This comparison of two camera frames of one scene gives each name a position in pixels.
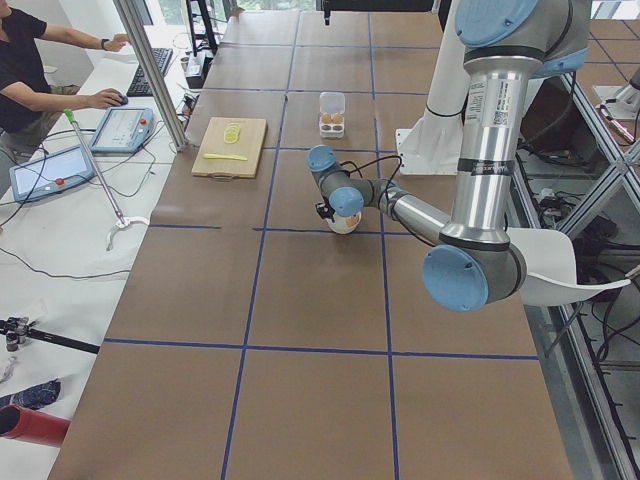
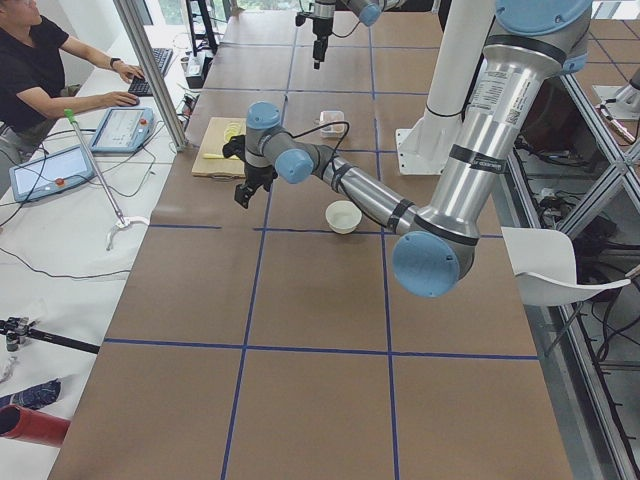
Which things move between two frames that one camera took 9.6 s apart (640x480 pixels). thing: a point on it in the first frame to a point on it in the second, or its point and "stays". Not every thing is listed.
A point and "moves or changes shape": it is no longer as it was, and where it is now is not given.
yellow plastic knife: x=224 y=156 stays
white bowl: x=344 y=224 stays
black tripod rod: x=17 y=330 stays
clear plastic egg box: x=332 y=109 moves or changes shape
